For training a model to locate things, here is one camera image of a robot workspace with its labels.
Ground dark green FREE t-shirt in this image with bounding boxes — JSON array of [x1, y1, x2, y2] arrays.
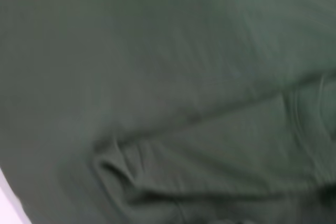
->
[[0, 0, 336, 224]]

